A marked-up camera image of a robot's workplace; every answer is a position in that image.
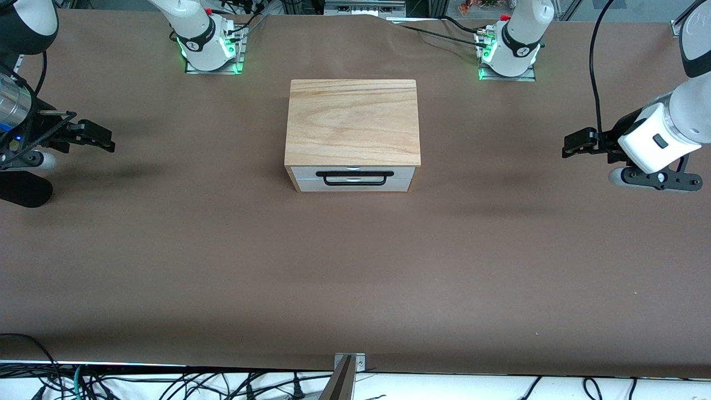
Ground white drawer with handle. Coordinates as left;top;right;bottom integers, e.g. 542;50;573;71
292;166;416;179

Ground black drawer handle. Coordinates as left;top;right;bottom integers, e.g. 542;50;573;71
315;170;394;187

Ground light wooden drawer cabinet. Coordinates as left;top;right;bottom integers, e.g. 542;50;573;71
284;79;422;193

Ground silver metal rack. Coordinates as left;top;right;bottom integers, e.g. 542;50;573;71
324;0;407;22

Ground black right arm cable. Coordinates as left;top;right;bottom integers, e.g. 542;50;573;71
33;53;48;95

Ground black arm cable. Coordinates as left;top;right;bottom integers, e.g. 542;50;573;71
589;0;617;142
33;53;48;95

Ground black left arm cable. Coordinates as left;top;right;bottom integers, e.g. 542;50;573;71
589;0;617;142

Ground black cable on table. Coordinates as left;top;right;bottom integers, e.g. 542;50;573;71
389;16;489;51

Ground tangled black cables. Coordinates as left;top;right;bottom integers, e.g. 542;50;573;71
0;332;389;400

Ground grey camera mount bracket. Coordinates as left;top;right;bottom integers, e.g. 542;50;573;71
318;353;367;400

